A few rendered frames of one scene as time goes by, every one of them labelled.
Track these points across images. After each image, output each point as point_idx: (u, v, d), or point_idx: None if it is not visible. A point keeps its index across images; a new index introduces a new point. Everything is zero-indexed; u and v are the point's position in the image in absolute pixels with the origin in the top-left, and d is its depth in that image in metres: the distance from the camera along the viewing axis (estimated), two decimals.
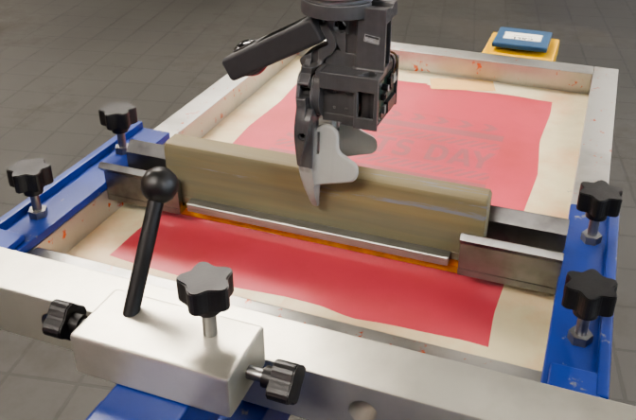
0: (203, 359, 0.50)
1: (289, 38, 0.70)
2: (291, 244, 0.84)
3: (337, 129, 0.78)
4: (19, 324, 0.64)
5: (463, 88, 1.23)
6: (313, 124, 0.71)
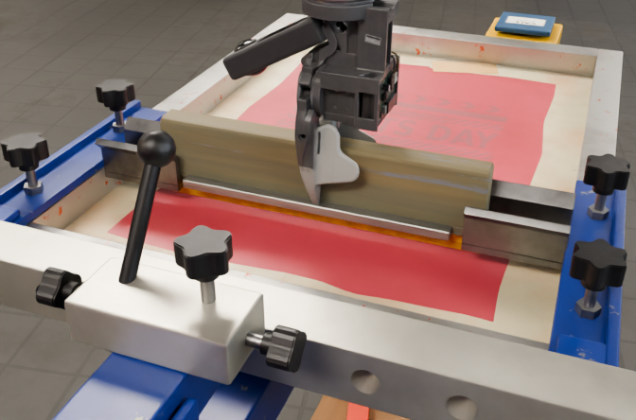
0: (202, 325, 0.49)
1: (290, 38, 0.70)
2: (291, 221, 0.82)
3: (337, 130, 0.78)
4: (13, 297, 0.63)
5: (466, 71, 1.21)
6: (314, 124, 0.71)
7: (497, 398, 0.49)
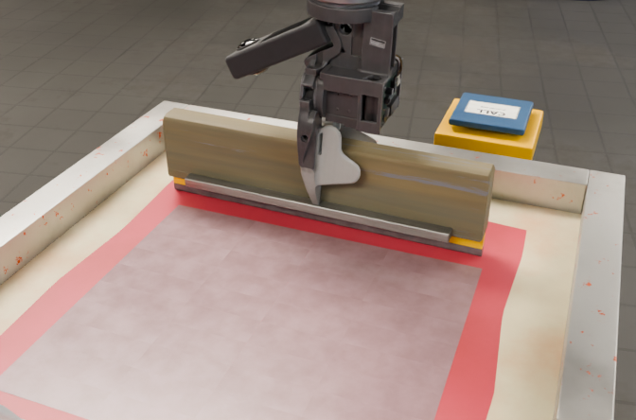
0: None
1: (293, 39, 0.69)
2: None
3: (338, 130, 0.78)
4: None
5: None
6: (316, 126, 0.71)
7: None
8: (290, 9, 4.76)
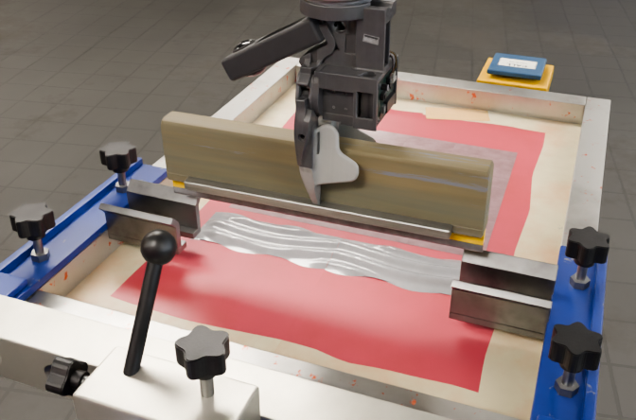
0: None
1: (288, 38, 0.70)
2: (287, 284, 0.86)
3: (336, 130, 0.78)
4: (23, 374, 0.66)
5: (458, 118, 1.25)
6: (313, 125, 0.71)
7: None
8: None
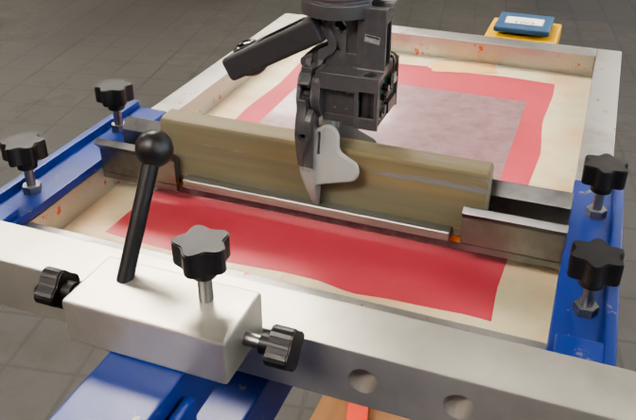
0: (199, 324, 0.49)
1: (289, 38, 0.70)
2: (290, 220, 0.82)
3: (337, 130, 0.78)
4: (11, 296, 0.63)
5: (464, 71, 1.22)
6: (313, 124, 0.71)
7: (494, 397, 0.49)
8: None
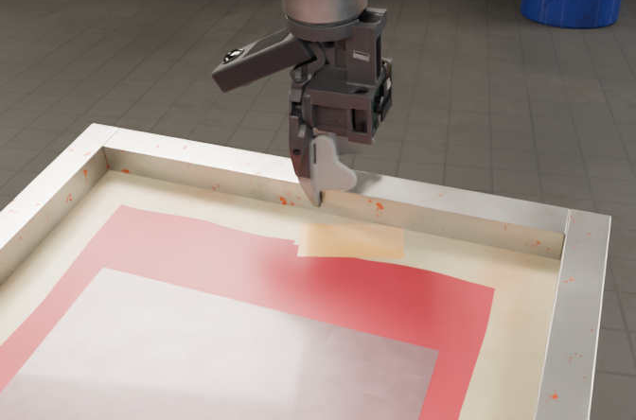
0: None
1: (276, 55, 0.68)
2: None
3: None
4: None
5: (350, 253, 0.74)
6: (308, 138, 0.71)
7: None
8: None
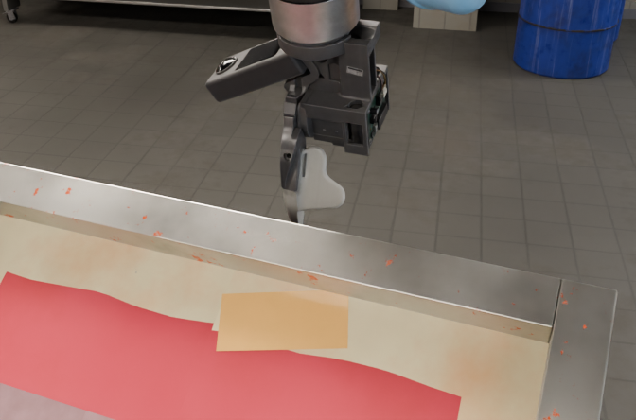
0: None
1: (269, 69, 0.67)
2: None
3: None
4: None
5: (281, 341, 0.58)
6: (300, 144, 0.69)
7: None
8: (278, 91, 4.85)
